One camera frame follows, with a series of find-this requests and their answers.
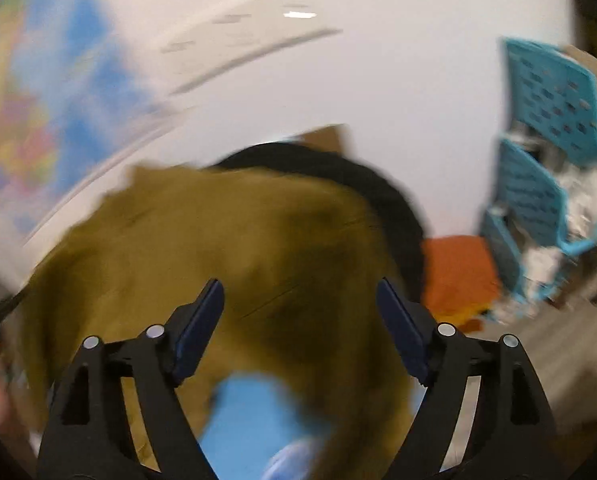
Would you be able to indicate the orange cloth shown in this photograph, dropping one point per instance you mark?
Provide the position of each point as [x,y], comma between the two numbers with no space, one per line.
[458,275]

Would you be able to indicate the colourful wall map poster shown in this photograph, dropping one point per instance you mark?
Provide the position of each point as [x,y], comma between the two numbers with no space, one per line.
[88,60]

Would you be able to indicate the mustard yellow pants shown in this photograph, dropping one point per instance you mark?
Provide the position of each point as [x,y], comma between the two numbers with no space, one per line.
[228,240]

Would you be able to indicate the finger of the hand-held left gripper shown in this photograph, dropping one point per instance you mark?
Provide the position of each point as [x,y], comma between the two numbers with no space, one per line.
[1,314]

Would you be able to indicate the black garment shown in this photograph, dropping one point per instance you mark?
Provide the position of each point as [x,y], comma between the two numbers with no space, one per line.
[378,185]

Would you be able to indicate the brown cardboard box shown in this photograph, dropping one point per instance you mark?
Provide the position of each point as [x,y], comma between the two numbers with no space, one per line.
[328,137]

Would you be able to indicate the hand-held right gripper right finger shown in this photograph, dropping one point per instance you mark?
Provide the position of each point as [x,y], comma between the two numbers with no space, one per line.
[401,330]

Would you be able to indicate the blue printed bed sheet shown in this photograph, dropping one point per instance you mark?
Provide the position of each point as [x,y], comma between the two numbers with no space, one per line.
[248,425]

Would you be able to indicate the white wall air conditioner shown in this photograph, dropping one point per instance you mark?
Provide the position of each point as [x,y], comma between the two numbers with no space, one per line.
[258,35]

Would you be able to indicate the person's left hand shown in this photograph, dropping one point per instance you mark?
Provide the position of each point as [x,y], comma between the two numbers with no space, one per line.
[1,390]

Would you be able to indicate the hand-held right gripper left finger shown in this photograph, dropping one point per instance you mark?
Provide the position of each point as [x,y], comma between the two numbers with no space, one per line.
[201,330]

